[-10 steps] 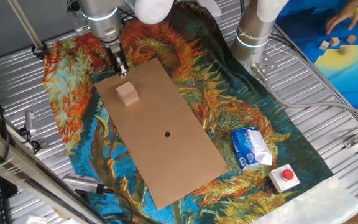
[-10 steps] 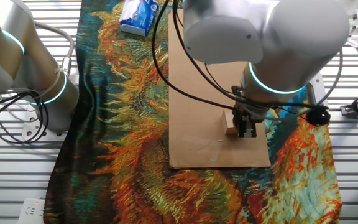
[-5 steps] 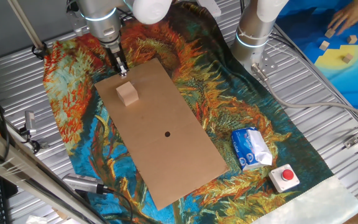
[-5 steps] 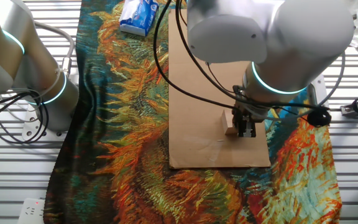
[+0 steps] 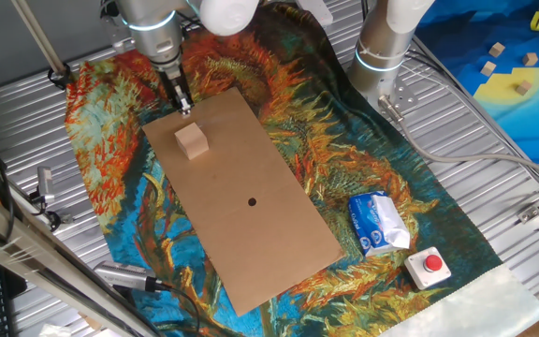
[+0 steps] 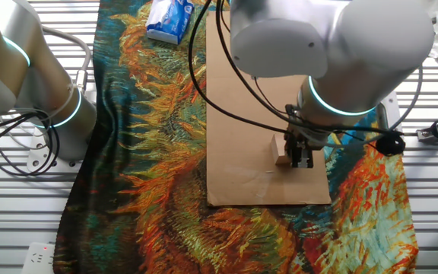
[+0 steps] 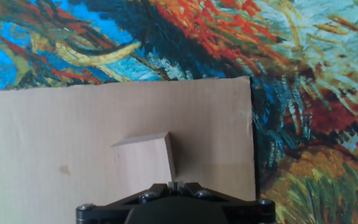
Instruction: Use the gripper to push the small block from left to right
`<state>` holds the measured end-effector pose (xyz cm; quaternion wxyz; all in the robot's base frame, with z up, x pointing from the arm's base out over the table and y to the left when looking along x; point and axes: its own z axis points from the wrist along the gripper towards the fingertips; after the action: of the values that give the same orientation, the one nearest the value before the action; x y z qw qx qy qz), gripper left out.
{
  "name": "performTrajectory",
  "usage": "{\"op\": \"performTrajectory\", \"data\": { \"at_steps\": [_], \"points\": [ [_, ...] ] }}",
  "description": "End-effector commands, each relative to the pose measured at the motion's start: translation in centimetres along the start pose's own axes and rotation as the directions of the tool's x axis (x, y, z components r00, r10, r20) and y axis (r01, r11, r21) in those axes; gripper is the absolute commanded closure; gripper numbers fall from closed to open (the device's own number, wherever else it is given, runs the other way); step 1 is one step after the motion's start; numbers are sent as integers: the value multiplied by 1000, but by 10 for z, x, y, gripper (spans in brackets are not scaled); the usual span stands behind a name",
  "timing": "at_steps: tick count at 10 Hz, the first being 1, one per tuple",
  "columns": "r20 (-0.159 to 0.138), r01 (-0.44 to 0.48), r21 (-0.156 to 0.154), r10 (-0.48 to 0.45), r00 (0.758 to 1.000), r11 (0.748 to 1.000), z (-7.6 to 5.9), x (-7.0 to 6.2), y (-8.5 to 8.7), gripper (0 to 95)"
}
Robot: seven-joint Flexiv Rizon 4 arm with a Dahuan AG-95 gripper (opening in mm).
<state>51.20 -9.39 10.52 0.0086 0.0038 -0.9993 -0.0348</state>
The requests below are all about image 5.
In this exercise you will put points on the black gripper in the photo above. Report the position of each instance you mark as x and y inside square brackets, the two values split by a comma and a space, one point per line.
[173, 86]

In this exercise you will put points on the light wooden block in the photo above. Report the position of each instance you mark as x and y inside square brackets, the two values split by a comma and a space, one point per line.
[191, 140]

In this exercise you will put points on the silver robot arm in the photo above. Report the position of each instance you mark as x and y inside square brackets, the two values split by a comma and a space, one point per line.
[152, 33]

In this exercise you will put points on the black pole clamp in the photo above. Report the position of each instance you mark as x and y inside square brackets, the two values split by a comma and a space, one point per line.
[59, 77]

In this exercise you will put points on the brown cardboard sheet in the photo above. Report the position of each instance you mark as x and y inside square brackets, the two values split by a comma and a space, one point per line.
[251, 234]

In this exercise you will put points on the metal pole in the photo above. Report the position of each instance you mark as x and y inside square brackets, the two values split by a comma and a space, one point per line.
[39, 37]

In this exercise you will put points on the grey metal clamp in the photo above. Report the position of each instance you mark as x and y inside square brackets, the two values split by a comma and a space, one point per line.
[45, 182]

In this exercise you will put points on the sunflower painting print cloth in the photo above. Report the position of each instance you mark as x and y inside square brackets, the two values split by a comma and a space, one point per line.
[344, 150]

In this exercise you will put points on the blue tissue pack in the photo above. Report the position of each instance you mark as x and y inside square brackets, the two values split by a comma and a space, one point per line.
[377, 224]

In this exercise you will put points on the white crumpled plastic sheet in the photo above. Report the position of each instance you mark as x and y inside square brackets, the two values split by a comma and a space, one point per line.
[55, 331]

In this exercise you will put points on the red emergency stop button box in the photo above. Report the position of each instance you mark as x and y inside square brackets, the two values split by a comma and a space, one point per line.
[426, 269]

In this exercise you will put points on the small wooden cube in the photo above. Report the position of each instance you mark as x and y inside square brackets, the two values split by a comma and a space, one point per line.
[524, 87]
[488, 68]
[497, 49]
[530, 59]

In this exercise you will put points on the silver depth camera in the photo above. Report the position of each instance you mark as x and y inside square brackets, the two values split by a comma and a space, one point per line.
[124, 276]

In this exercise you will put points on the aluminium frame beam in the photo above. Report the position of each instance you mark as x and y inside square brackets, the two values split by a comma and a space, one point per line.
[40, 262]

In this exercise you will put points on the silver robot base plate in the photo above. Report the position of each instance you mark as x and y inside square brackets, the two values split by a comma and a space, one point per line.
[405, 93]

